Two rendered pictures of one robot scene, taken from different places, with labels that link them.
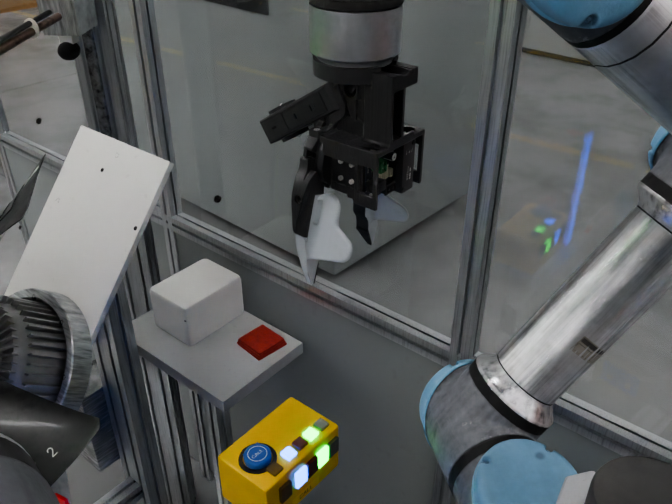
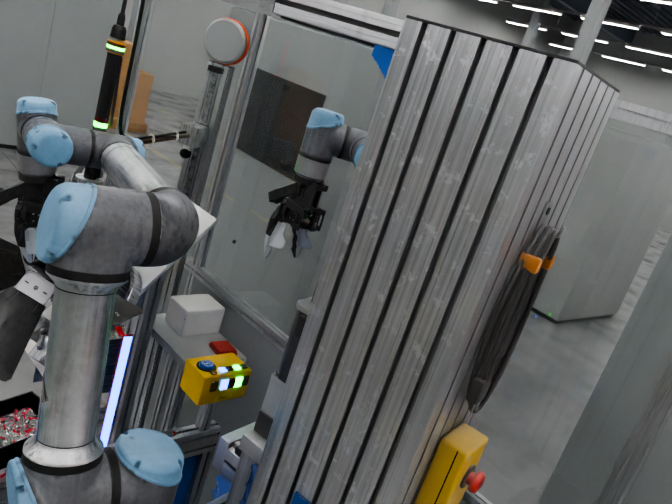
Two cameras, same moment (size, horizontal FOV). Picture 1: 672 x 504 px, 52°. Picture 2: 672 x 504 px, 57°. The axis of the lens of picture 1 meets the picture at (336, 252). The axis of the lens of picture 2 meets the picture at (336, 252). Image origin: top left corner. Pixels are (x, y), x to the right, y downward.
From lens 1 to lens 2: 0.85 m
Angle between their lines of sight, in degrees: 16
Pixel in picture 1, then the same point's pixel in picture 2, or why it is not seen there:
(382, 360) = not seen: hidden behind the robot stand
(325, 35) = (300, 164)
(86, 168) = not seen: hidden behind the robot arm
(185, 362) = (175, 342)
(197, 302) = (195, 311)
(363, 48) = (310, 172)
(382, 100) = (312, 192)
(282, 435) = (222, 363)
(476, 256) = not seen: hidden behind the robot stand
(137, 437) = (130, 375)
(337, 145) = (292, 203)
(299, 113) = (283, 191)
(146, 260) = (172, 284)
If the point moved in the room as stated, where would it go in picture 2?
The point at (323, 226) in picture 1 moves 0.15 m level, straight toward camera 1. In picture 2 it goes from (277, 234) to (264, 251)
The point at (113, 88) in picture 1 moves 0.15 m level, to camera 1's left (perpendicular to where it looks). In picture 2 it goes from (197, 181) to (159, 168)
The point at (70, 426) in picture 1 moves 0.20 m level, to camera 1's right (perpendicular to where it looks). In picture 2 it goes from (128, 308) to (200, 333)
